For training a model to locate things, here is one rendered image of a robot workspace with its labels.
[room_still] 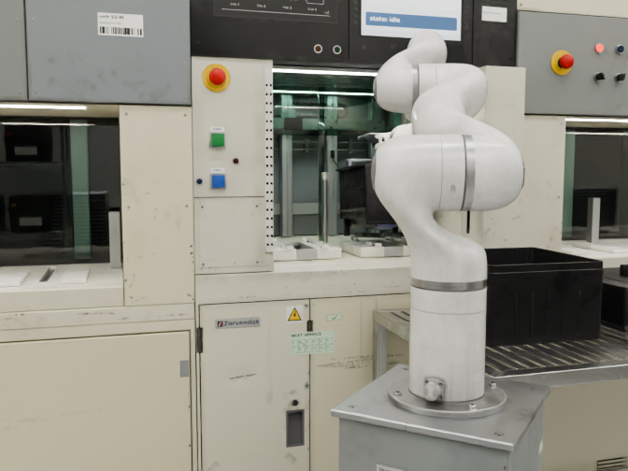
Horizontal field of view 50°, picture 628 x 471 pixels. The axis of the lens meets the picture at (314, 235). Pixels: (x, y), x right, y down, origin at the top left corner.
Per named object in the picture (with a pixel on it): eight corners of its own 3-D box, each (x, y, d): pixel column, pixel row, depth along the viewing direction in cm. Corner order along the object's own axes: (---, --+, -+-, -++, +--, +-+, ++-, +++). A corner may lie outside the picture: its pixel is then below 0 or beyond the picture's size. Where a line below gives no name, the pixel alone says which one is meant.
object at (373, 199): (361, 238, 194) (358, 129, 193) (335, 237, 213) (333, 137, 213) (435, 236, 202) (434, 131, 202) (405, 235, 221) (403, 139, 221)
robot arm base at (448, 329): (489, 427, 97) (492, 300, 95) (368, 405, 106) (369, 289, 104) (518, 389, 113) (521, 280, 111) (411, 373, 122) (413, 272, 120)
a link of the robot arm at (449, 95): (419, 224, 104) (525, 225, 103) (422, 154, 98) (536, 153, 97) (405, 107, 147) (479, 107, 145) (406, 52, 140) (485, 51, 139)
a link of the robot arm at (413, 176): (492, 292, 101) (497, 132, 99) (370, 290, 103) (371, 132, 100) (479, 278, 113) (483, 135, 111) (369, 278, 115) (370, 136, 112)
